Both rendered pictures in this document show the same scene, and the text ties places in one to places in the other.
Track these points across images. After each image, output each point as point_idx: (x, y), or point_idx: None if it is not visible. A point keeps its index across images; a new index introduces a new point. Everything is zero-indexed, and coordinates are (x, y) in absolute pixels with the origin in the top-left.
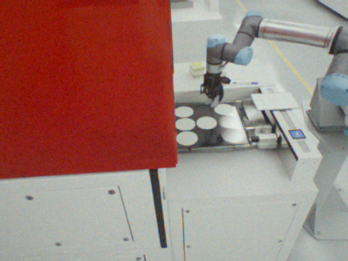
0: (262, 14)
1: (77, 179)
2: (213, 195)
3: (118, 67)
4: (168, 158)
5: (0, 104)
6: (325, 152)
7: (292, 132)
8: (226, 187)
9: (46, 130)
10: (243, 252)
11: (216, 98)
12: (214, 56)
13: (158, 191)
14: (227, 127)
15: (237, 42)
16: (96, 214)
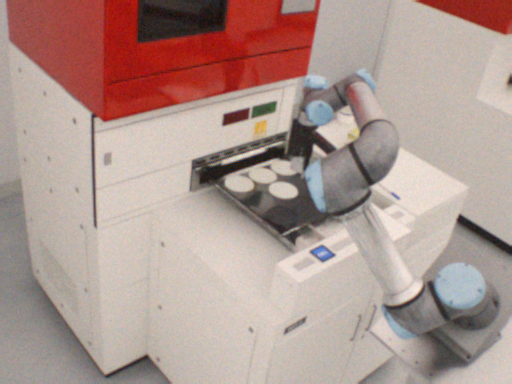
0: (369, 78)
1: (62, 93)
2: (186, 241)
3: (86, 9)
4: (100, 107)
5: (48, 8)
6: None
7: (321, 248)
8: (206, 248)
9: (58, 38)
10: (205, 374)
11: (300, 161)
12: (302, 98)
13: (93, 141)
14: (291, 208)
15: (321, 92)
16: (66, 141)
